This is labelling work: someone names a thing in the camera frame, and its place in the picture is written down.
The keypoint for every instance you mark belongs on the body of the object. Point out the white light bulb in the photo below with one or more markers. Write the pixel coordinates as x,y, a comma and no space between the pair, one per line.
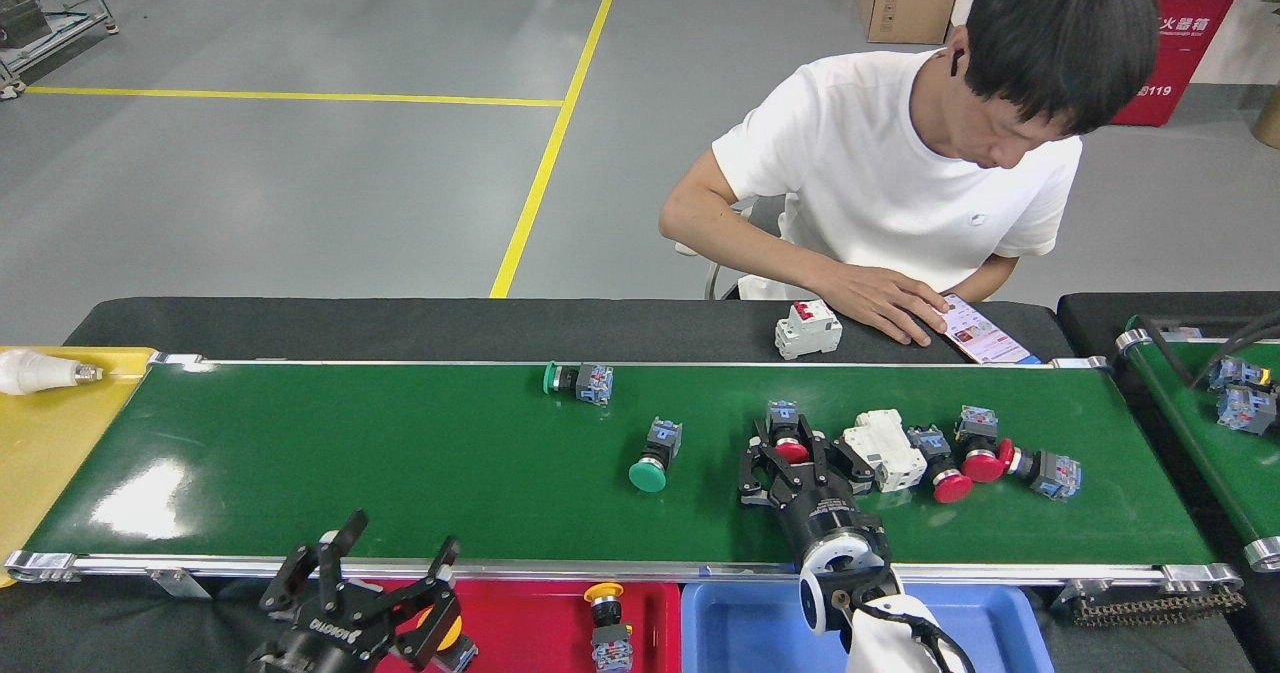
30,371

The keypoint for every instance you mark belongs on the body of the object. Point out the red fire extinguisher box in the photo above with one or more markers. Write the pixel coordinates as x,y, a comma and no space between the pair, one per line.
1190,33

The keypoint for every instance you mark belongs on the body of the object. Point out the blue plastic bin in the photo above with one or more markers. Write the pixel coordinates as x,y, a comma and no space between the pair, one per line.
740,633

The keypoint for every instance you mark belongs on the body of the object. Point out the yellow push button red collar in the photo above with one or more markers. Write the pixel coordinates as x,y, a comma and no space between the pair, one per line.
607,643

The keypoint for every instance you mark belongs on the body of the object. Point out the smartphone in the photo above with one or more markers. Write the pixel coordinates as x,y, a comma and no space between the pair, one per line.
985,338

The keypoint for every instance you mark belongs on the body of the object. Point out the green side belt conveyor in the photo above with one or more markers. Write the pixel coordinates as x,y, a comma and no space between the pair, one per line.
1220,473

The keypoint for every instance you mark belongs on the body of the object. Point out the person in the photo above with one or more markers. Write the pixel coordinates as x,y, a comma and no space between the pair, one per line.
880,173

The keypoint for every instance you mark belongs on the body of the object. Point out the white circuit breaker red lever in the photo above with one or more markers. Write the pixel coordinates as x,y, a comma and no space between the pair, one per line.
807,328
885,450

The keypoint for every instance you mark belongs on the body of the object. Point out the black earbud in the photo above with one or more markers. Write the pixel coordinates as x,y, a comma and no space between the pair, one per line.
955,58

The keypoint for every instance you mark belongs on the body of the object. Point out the potted plant brass pot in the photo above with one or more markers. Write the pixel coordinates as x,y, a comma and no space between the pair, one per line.
1270,118

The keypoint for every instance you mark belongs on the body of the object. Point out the metal cart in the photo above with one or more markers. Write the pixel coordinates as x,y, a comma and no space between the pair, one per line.
40,28

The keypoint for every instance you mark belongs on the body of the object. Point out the yellow push button switch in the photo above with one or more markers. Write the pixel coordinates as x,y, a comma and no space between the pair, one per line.
450,638

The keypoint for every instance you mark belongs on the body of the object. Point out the yellow plastic bin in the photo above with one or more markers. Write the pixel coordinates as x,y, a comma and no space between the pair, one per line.
50,453

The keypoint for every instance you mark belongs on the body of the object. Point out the person's right forearm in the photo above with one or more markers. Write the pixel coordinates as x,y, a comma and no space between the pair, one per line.
740,248

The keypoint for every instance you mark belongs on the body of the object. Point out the person's left forearm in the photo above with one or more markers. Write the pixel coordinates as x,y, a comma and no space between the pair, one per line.
990,275

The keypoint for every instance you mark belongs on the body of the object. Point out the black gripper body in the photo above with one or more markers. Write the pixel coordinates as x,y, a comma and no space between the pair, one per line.
330,638
825,518

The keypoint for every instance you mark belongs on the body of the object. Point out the person's right hand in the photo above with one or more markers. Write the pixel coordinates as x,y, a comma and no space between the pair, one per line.
880,303

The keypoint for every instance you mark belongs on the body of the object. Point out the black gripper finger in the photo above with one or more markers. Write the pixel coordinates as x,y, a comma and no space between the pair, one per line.
320,573
425,598
765,483
835,468

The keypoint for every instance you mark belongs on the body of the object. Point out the red plastic bin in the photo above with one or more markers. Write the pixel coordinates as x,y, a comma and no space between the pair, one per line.
530,633

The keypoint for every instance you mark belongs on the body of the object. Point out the green push button switch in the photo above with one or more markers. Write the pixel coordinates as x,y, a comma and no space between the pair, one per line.
1247,410
590,383
650,473

